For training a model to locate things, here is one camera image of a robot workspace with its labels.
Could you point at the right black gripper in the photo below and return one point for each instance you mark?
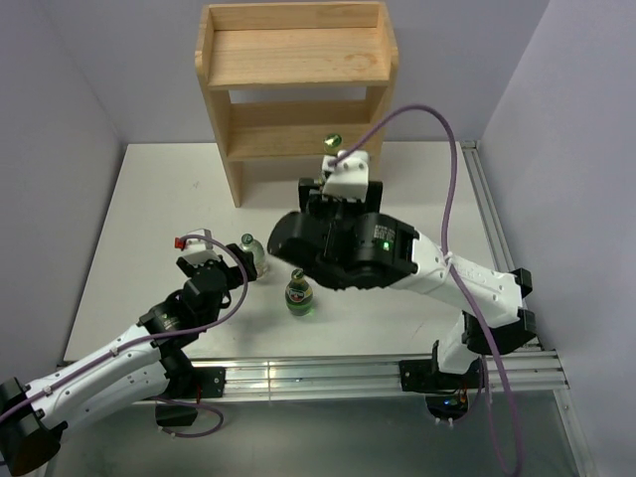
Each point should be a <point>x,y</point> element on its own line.
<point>312,199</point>

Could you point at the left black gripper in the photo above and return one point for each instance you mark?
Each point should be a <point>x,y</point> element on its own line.
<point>231,271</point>

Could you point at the clear bottle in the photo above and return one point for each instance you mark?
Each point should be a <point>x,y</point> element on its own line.
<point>248,243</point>

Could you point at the green bottle yellow label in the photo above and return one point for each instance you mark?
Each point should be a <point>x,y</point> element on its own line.
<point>332,143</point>

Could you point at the green bottle red label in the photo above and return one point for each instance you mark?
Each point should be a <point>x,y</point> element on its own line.
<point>298,293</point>

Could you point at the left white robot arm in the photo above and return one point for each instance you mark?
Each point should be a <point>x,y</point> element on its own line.
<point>146,361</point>

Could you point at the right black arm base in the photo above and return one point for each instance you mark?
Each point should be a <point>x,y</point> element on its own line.
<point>449,398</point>

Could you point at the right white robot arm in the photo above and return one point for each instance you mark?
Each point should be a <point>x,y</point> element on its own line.
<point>340,239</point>

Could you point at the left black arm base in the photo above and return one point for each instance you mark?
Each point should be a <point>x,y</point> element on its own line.
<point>200,384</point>

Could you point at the wooden two-tier shelf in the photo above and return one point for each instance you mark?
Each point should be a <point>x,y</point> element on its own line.
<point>276,78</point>

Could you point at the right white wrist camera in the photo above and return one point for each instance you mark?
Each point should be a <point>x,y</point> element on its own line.
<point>348,174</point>

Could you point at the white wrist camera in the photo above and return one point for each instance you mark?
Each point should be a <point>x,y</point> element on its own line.
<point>348,174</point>
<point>196,251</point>

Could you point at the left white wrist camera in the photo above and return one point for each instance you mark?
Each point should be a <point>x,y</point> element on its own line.
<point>196,251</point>

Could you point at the aluminium frame rail right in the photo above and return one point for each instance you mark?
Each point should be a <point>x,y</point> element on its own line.
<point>490,219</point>

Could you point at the aluminium frame rail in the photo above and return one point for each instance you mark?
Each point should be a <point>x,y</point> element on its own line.
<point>490,219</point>
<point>348,377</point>

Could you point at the aluminium frame rail front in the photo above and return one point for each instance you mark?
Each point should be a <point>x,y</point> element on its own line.
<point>348,377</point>

